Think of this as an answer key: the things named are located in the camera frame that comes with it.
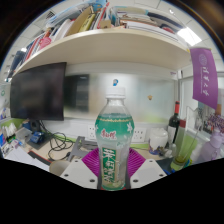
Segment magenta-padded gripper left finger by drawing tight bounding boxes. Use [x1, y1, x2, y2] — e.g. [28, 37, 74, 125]
[60, 147, 101, 190]

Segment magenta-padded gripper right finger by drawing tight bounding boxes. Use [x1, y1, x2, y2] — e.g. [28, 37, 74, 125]
[128, 147, 167, 190]

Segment green-labelled clear drink bottle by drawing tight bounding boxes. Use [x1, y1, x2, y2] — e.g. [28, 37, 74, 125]
[94, 87, 136, 192]

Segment purple translucent water bottle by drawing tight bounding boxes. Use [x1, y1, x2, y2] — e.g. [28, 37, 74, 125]
[199, 128, 224, 164]

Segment white ceramic bowl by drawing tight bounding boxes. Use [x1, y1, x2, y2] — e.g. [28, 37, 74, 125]
[49, 160, 73, 177]

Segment grey metal laptop stand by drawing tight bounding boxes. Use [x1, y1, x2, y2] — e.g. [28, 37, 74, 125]
[68, 135, 99, 162]

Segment white lidded ceramic jar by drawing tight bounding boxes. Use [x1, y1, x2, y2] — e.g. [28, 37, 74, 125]
[148, 127, 169, 156]

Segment green-tinted tall glass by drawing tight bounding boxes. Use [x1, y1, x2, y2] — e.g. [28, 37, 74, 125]
[170, 128, 198, 172]

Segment dark wine bottle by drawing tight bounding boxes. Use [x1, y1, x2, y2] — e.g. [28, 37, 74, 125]
[167, 100, 182, 145]

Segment black computer monitor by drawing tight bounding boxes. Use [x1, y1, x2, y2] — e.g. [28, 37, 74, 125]
[9, 62, 67, 133]

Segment purple hanging banner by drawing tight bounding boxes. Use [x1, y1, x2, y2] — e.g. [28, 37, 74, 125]
[189, 47, 219, 110]

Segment wooden shelf with books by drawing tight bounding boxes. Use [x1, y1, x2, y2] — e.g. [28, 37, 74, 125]
[6, 1, 191, 81]

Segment ceiling lights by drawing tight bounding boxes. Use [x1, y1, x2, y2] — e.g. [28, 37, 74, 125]
[176, 27, 203, 47]

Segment tangled black cable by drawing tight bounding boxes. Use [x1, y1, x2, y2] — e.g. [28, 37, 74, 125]
[39, 121, 76, 161]

